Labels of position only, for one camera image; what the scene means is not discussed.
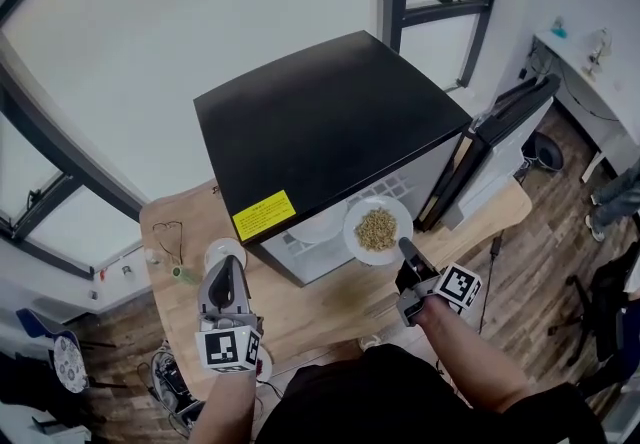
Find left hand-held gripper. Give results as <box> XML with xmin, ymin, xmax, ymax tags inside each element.
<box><xmin>193</xmin><ymin>255</ymin><xmax>265</xmax><ymax>375</ymax></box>

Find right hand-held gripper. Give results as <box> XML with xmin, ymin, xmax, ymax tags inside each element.
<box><xmin>394</xmin><ymin>237</ymin><xmax>485</xmax><ymax>329</ymax></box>

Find white round plate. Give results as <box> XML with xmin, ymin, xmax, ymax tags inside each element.
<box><xmin>252</xmin><ymin>349</ymin><xmax>274</xmax><ymax>381</ymax></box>
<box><xmin>203</xmin><ymin>237</ymin><xmax>248</xmax><ymax>278</ymax></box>
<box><xmin>289</xmin><ymin>204</ymin><xmax>346</xmax><ymax>244</ymax></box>
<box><xmin>342</xmin><ymin>196</ymin><xmax>415</xmax><ymax>267</ymax></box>

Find pile of green-brown grains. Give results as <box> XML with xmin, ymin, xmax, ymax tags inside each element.
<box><xmin>353</xmin><ymin>206</ymin><xmax>400</xmax><ymax>251</ymax></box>

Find black mini fridge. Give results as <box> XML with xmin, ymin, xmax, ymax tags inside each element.
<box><xmin>193</xmin><ymin>29</ymin><xmax>562</xmax><ymax>288</ymax></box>

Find person's left forearm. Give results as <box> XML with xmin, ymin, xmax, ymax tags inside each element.
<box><xmin>187</xmin><ymin>369</ymin><xmax>260</xmax><ymax>444</ymax></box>

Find person's right forearm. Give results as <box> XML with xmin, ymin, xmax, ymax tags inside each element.
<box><xmin>417</xmin><ymin>296</ymin><xmax>532</xmax><ymax>412</ymax></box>

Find bags of equipment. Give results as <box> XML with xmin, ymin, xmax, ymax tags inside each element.
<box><xmin>149</xmin><ymin>346</ymin><xmax>206</xmax><ymax>433</ymax></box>

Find green cup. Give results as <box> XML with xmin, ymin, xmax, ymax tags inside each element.
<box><xmin>171</xmin><ymin>265</ymin><xmax>201</xmax><ymax>287</ymax></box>

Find person's black shorts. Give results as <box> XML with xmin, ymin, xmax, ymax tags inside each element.
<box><xmin>254</xmin><ymin>344</ymin><xmax>609</xmax><ymax>444</ymax></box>

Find patterned round cushion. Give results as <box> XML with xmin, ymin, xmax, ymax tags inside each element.
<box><xmin>53</xmin><ymin>335</ymin><xmax>89</xmax><ymax>393</ymax></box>

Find black waste bin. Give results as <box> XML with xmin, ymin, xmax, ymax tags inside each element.
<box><xmin>529</xmin><ymin>131</ymin><xmax>565</xmax><ymax>173</ymax></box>

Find blue chair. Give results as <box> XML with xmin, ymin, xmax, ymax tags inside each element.
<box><xmin>14</xmin><ymin>307</ymin><xmax>89</xmax><ymax>393</ymax></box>

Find black office chair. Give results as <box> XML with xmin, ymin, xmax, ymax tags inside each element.
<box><xmin>547</xmin><ymin>241</ymin><xmax>640</xmax><ymax>398</ymax></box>

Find thin wire-frame glasses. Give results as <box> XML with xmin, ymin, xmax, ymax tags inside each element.
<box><xmin>152</xmin><ymin>220</ymin><xmax>185</xmax><ymax>266</ymax></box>

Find black power adapter with cable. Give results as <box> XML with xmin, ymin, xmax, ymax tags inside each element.
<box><xmin>477</xmin><ymin>234</ymin><xmax>505</xmax><ymax>333</ymax></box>

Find large black-frame window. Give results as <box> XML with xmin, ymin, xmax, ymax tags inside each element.
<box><xmin>0</xmin><ymin>31</ymin><xmax>151</xmax><ymax>278</ymax></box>

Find white wall desk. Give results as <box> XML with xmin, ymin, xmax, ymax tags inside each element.
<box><xmin>532</xmin><ymin>26</ymin><xmax>640</xmax><ymax>183</ymax></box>

